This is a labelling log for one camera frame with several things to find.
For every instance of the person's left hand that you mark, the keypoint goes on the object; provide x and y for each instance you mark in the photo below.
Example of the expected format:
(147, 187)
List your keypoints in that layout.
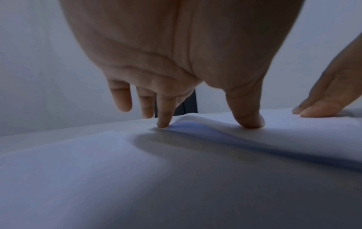
(181, 40)

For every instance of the person's right hand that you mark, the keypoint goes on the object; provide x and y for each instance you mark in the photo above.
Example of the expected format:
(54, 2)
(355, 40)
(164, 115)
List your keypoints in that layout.
(333, 89)

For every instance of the black wardrobe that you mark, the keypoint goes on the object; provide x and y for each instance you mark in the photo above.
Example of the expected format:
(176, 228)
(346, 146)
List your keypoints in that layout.
(189, 103)

